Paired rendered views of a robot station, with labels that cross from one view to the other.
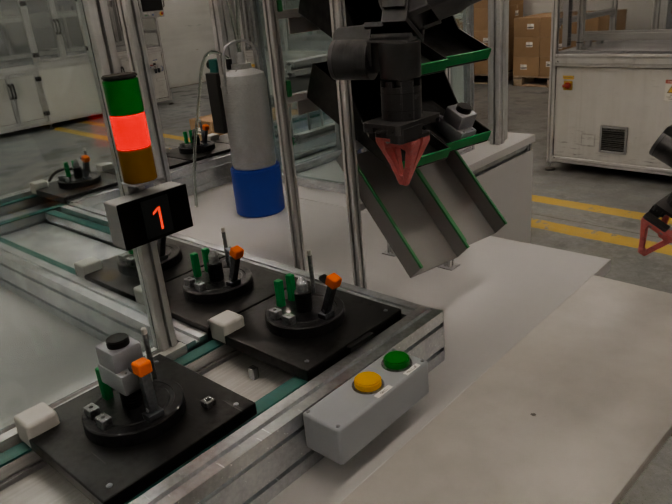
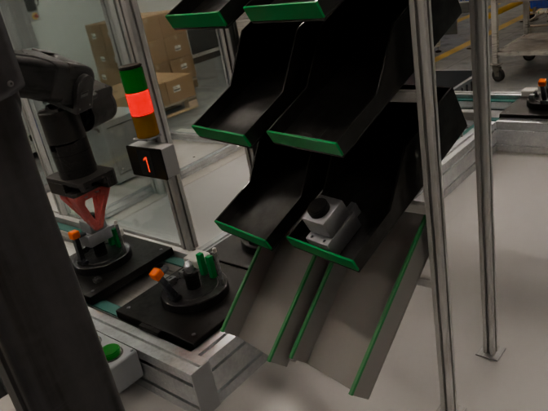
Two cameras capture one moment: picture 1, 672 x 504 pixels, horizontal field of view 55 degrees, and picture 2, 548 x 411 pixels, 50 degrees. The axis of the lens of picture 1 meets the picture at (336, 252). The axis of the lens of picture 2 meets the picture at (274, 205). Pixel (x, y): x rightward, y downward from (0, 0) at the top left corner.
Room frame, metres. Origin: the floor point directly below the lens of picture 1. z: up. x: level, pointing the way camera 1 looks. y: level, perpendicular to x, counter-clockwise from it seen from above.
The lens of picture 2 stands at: (1.21, -0.99, 1.59)
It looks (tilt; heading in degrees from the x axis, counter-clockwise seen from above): 23 degrees down; 90
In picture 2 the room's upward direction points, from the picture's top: 11 degrees counter-clockwise
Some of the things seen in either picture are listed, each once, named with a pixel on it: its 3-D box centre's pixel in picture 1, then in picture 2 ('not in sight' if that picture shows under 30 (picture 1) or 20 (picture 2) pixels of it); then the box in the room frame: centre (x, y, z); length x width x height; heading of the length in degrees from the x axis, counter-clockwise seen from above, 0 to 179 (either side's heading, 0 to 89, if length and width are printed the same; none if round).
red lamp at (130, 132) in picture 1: (130, 130); (139, 102); (0.96, 0.28, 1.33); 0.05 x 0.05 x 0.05
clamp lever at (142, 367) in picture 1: (143, 384); (80, 244); (0.74, 0.27, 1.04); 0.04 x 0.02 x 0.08; 46
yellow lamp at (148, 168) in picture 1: (137, 163); (145, 124); (0.96, 0.28, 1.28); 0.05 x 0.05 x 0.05
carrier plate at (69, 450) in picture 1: (137, 420); (104, 263); (0.77, 0.30, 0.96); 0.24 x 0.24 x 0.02; 46
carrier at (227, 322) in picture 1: (302, 297); (192, 276); (1.02, 0.06, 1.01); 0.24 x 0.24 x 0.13; 46
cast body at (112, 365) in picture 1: (118, 358); (96, 226); (0.78, 0.31, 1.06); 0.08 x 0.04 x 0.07; 46
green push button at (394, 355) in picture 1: (396, 362); (110, 354); (0.86, -0.08, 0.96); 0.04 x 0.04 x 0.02
